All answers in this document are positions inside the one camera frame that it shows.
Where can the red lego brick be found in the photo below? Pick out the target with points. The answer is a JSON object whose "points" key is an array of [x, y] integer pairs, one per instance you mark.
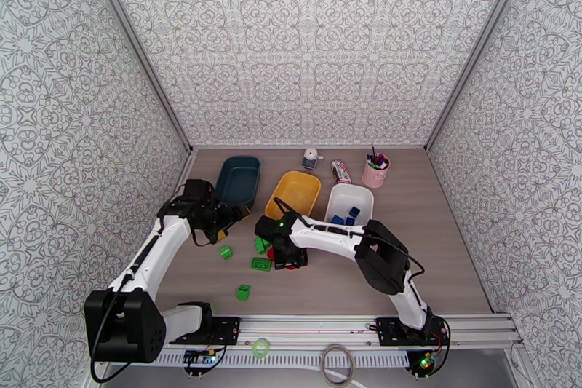
{"points": [[271, 254], [288, 267]]}

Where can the green lego plate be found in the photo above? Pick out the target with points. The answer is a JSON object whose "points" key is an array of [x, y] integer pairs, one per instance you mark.
{"points": [[261, 264]]}

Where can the green lego brick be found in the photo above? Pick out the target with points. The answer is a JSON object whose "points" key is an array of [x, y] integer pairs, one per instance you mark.
{"points": [[243, 292], [226, 252], [261, 245]]}

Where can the yellow plastic container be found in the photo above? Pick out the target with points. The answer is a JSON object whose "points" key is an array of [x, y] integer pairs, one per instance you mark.
{"points": [[295, 193]]}

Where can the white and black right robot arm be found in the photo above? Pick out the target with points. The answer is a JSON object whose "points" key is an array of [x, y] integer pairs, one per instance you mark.
{"points": [[327, 236]]}

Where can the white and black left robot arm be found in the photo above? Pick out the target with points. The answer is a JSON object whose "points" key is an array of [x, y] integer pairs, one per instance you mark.
{"points": [[145, 259]]}

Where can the dark teal plastic container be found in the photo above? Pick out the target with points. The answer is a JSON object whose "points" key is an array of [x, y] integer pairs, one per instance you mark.
{"points": [[238, 182]]}

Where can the white plastic container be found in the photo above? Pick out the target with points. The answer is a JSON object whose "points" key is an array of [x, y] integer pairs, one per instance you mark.
{"points": [[348, 195]]}

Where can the green tape roll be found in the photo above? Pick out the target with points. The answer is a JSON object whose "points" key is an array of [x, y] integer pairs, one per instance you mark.
{"points": [[255, 346]]}

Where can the small bottle with white cap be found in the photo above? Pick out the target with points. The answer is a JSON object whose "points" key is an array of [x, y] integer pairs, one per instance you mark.
{"points": [[310, 159]]}

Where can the striped snack packet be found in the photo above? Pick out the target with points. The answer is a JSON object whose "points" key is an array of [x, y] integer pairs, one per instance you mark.
{"points": [[341, 173]]}

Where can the pink pen cup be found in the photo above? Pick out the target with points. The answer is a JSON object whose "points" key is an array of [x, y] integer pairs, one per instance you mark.
{"points": [[375, 177]]}

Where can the purple pen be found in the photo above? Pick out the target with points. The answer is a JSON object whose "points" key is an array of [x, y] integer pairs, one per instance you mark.
{"points": [[374, 154]]}

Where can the aluminium mounting rail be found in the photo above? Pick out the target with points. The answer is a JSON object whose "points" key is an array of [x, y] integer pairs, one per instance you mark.
{"points": [[309, 330]]}

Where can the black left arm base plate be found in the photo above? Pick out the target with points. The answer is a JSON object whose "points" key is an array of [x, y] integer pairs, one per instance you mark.
{"points": [[227, 330]]}

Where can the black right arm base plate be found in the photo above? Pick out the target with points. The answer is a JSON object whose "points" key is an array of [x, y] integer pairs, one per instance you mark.
{"points": [[388, 332]]}

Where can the aluminium frame post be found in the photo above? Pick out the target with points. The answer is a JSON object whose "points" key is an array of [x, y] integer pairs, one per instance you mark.
{"points": [[138, 47], [478, 46]]}

